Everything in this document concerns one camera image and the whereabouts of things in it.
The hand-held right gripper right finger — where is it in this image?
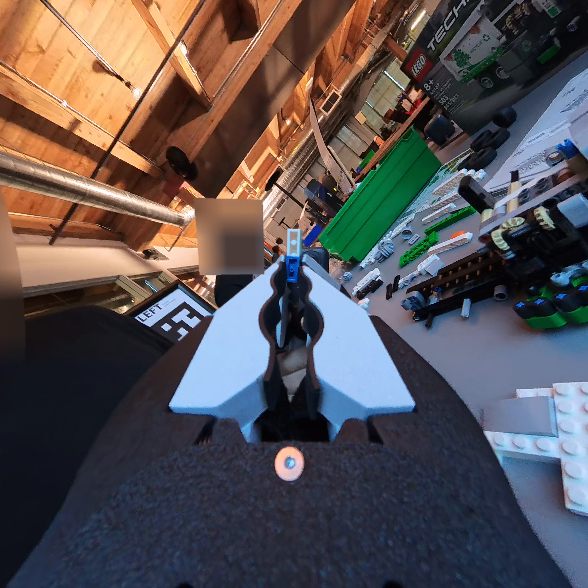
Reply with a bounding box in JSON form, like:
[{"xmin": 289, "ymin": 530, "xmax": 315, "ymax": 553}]
[{"xmin": 302, "ymin": 264, "xmax": 416, "ymax": 443}]

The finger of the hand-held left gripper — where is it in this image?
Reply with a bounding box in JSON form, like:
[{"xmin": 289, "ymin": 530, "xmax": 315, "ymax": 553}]
[{"xmin": 277, "ymin": 284, "xmax": 296, "ymax": 348}]

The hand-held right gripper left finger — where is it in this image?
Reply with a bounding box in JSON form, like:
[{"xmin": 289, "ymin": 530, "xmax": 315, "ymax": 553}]
[{"xmin": 168, "ymin": 262, "xmax": 282, "ymax": 443}]

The white lego plate assembly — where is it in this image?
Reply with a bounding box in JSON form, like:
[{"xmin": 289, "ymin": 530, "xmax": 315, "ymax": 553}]
[{"xmin": 482, "ymin": 381, "xmax": 588, "ymax": 518}]

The white black lego connector block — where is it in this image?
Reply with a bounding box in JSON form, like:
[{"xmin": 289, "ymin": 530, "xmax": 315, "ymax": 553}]
[{"xmin": 354, "ymin": 269, "xmax": 385, "ymax": 297}]

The white lego gear cluster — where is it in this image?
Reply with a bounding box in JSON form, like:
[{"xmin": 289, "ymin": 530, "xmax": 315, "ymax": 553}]
[{"xmin": 358, "ymin": 236, "xmax": 396, "ymax": 270}]

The green lego plate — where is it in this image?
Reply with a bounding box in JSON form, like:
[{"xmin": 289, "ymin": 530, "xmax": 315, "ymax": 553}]
[{"xmin": 399, "ymin": 232, "xmax": 440, "ymax": 268}]

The white short lego beam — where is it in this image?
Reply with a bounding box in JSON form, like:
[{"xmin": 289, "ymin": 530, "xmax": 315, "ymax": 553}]
[
  {"xmin": 432, "ymin": 170, "xmax": 487, "ymax": 199},
  {"xmin": 420, "ymin": 202, "xmax": 458, "ymax": 225}
]

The green lego beam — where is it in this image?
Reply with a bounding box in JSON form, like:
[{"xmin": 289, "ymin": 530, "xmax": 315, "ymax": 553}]
[{"xmin": 425, "ymin": 206, "xmax": 478, "ymax": 235}]

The green black lego technic assembly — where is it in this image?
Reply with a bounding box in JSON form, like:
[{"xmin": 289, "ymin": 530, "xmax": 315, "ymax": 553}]
[{"xmin": 514, "ymin": 284, "xmax": 588, "ymax": 330}]

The partly built lego technic vehicle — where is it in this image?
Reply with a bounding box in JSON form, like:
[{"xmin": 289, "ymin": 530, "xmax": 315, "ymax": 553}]
[{"xmin": 404, "ymin": 152, "xmax": 588, "ymax": 328}]

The lego set box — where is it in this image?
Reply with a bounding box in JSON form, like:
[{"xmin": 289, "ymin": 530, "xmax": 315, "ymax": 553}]
[{"xmin": 400, "ymin": 0, "xmax": 588, "ymax": 137}]

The person's left hand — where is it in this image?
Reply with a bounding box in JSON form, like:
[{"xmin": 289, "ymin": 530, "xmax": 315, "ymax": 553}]
[{"xmin": 278, "ymin": 348, "xmax": 308, "ymax": 392}]

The black framed marker sign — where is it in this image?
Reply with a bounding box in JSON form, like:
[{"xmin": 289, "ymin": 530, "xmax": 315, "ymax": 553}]
[{"xmin": 125, "ymin": 280, "xmax": 217, "ymax": 345}]

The green plastic bin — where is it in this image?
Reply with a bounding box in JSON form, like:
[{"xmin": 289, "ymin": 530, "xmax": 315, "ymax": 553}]
[{"xmin": 318, "ymin": 126, "xmax": 443, "ymax": 264}]

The green printed paper sheet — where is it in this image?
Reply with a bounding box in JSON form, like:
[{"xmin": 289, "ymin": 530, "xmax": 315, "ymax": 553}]
[{"xmin": 400, "ymin": 147, "xmax": 475, "ymax": 217}]

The black round ceiling lamp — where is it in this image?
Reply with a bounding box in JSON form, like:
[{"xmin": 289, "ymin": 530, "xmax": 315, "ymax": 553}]
[{"xmin": 165, "ymin": 146, "xmax": 199, "ymax": 181}]

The white instruction booklet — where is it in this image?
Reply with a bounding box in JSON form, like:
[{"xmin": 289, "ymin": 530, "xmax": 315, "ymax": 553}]
[{"xmin": 487, "ymin": 69, "xmax": 588, "ymax": 194}]

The silver duct pipe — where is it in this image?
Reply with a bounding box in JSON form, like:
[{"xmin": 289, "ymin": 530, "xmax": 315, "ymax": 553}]
[{"xmin": 0, "ymin": 149, "xmax": 196, "ymax": 228}]

